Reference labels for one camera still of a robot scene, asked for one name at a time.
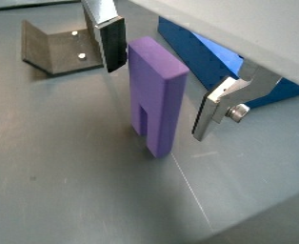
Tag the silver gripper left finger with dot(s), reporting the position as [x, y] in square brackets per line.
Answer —
[107, 28]

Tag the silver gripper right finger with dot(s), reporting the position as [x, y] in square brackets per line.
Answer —
[226, 100]

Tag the purple double-square peg block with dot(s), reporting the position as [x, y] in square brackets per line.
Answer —
[157, 78]

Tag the blue foam shape board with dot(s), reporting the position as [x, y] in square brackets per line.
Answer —
[212, 62]

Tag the dark olive arch block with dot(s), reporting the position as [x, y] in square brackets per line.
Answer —
[59, 53]

